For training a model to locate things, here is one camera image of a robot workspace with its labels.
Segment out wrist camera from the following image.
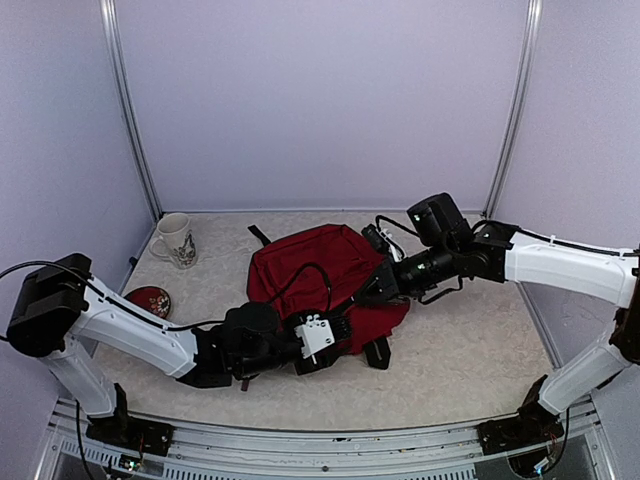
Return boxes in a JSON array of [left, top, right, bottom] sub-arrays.
[[293, 313, 352, 359], [361, 224, 406, 263]]

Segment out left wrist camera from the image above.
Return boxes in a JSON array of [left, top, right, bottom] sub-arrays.
[[293, 313, 352, 359]]

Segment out right aluminium frame post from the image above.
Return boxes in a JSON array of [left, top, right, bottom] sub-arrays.
[[482, 0, 544, 219]]

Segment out red backpack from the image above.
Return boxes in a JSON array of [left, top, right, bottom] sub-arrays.
[[247, 224, 409, 370]]

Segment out left aluminium frame post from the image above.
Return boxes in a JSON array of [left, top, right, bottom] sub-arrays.
[[99, 0, 163, 223]]

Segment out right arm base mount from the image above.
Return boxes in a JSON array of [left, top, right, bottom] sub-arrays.
[[477, 417, 565, 455]]

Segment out red patterned dish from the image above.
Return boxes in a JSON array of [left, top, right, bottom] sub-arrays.
[[124, 286, 172, 319]]

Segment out front aluminium rail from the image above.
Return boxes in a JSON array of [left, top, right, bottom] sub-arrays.
[[34, 397, 616, 480]]

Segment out white ceramic mug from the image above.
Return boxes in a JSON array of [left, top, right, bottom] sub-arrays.
[[149, 213, 198, 270]]

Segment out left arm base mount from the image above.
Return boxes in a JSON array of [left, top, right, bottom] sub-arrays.
[[86, 417, 174, 457]]

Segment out aluminium frame post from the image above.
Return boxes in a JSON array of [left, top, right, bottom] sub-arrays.
[[482, 0, 544, 219], [99, 0, 163, 223]]

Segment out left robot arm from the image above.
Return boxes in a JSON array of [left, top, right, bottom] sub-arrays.
[[1, 253, 352, 445]]

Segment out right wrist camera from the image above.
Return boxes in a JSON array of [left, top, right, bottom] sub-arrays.
[[361, 224, 406, 263]]

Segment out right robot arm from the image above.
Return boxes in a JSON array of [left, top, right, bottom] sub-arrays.
[[354, 193, 639, 444]]

